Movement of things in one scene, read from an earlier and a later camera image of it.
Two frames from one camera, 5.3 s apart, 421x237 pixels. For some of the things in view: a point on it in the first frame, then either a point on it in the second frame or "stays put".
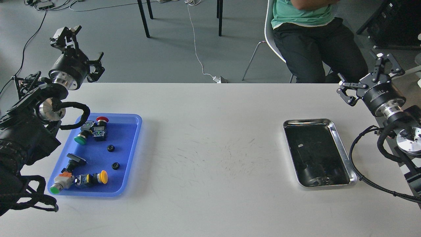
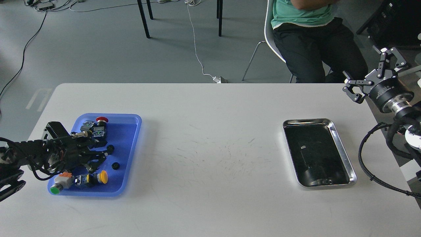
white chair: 270,39 stays put
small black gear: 111,148 stays put
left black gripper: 72,67 to 69,154
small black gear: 115,166 stays put
